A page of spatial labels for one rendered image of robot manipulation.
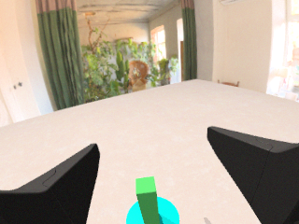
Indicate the green rectangular post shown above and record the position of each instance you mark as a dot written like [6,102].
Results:
[147,199]

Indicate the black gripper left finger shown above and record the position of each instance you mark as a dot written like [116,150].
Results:
[62,195]

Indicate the cyan circle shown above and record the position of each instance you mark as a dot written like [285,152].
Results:
[168,213]

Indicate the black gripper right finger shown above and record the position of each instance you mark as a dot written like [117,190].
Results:
[264,170]

